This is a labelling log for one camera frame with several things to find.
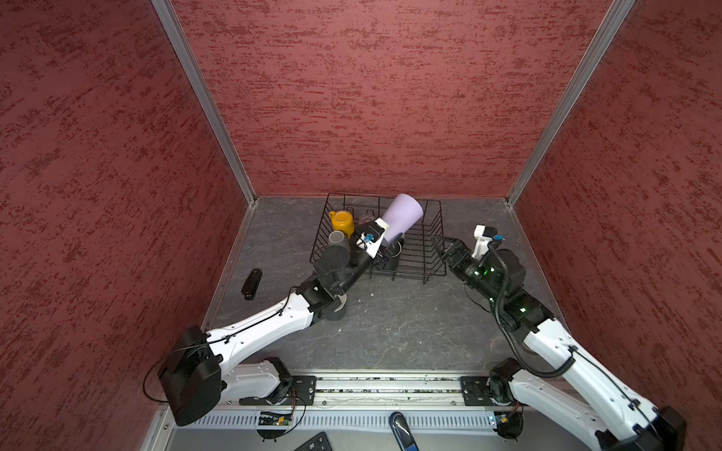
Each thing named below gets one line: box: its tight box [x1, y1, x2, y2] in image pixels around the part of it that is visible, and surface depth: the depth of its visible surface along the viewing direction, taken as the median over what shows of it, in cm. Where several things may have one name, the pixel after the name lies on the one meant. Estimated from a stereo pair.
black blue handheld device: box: [389, 411, 421, 451], surface depth 67 cm
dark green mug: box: [324, 294, 347, 321], surface depth 58 cm
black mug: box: [374, 233, 404, 271], surface depth 65 cm
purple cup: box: [381, 193, 424, 244], surface depth 70 cm
